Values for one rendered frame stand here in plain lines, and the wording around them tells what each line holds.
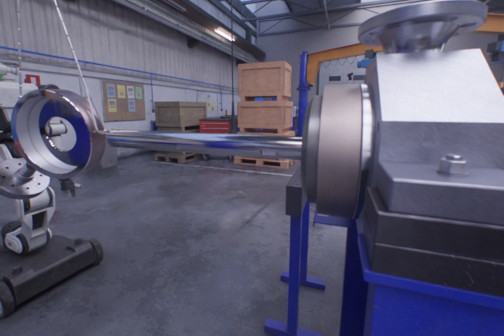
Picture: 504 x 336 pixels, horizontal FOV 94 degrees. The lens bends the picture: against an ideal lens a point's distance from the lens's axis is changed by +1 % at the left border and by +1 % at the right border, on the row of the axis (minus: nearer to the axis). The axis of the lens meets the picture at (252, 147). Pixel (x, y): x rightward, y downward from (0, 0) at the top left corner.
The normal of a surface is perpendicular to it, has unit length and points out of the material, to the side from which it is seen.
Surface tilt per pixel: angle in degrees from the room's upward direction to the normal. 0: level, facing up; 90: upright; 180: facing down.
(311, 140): 74
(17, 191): 49
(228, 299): 0
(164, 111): 90
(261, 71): 90
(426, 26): 133
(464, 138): 90
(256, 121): 90
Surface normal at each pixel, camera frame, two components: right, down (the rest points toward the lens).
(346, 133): -0.31, -0.22
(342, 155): -0.33, 0.04
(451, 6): -0.11, 0.16
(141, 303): 0.00, -0.99
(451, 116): -0.23, -0.59
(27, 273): 0.64, -0.65
